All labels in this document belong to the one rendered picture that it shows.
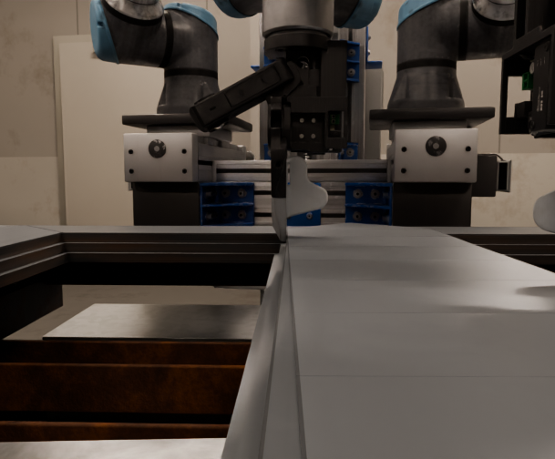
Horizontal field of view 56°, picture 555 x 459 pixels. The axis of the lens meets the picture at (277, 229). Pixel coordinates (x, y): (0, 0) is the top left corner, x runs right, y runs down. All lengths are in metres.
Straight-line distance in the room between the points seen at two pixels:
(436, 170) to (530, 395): 0.77
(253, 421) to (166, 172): 0.84
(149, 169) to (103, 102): 4.03
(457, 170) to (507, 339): 0.71
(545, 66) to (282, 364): 0.23
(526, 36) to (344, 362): 0.24
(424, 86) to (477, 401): 0.93
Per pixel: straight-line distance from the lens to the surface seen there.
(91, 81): 5.10
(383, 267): 0.39
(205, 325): 0.85
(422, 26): 1.10
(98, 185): 5.02
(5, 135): 5.59
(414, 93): 1.07
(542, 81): 0.34
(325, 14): 0.57
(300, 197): 0.55
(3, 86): 5.64
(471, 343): 0.22
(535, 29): 0.35
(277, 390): 0.17
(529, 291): 0.33
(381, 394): 0.17
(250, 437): 0.17
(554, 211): 0.38
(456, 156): 0.93
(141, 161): 1.01
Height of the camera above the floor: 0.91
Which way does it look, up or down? 6 degrees down
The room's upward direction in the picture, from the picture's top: straight up
